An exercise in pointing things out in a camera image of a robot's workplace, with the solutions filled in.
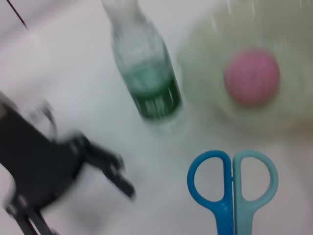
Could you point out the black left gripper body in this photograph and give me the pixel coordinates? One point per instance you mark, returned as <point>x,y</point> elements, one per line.
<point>36,161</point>

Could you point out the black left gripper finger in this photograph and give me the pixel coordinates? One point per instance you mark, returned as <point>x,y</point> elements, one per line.
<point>112,171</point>
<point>29,220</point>

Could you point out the clear green-label water bottle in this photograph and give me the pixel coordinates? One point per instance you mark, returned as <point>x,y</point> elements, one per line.
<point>146,73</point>

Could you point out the blue scissors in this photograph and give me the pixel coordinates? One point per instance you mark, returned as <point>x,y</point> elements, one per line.
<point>231,208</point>

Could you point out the pink peach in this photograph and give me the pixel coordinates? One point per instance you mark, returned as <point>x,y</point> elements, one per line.
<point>252,77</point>

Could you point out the green glass fruit bowl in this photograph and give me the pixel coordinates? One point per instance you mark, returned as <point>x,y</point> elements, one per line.
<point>244,122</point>

